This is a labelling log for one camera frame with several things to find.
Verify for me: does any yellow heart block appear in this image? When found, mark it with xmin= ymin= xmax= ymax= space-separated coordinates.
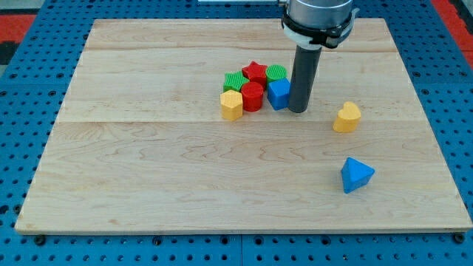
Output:
xmin=333 ymin=101 xmax=361 ymax=133

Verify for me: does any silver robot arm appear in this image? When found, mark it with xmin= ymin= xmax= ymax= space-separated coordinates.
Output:
xmin=281 ymin=0 xmax=359 ymax=50

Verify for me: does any yellow hexagon block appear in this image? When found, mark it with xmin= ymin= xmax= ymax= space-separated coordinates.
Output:
xmin=220 ymin=90 xmax=243 ymax=121

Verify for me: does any red cylinder block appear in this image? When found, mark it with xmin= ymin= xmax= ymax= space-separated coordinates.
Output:
xmin=240 ymin=82 xmax=264 ymax=112

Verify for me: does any green star block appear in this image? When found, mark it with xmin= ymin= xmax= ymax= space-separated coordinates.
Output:
xmin=222 ymin=71 xmax=249 ymax=92

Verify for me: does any blue cube block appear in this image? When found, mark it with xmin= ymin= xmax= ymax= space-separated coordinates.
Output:
xmin=267 ymin=78 xmax=290 ymax=110

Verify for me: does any red star block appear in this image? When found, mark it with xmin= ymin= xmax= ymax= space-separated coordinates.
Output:
xmin=242 ymin=61 xmax=268 ymax=89

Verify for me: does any green cylinder block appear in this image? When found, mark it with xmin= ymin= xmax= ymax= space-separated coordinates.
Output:
xmin=265 ymin=64 xmax=287 ymax=83

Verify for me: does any wooden board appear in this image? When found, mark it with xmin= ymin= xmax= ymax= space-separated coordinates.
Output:
xmin=16 ymin=18 xmax=472 ymax=235

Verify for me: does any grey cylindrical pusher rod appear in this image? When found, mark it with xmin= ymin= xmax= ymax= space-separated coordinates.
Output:
xmin=288 ymin=46 xmax=321 ymax=113

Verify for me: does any blue triangle block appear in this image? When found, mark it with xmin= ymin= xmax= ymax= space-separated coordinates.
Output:
xmin=341 ymin=157 xmax=375 ymax=194

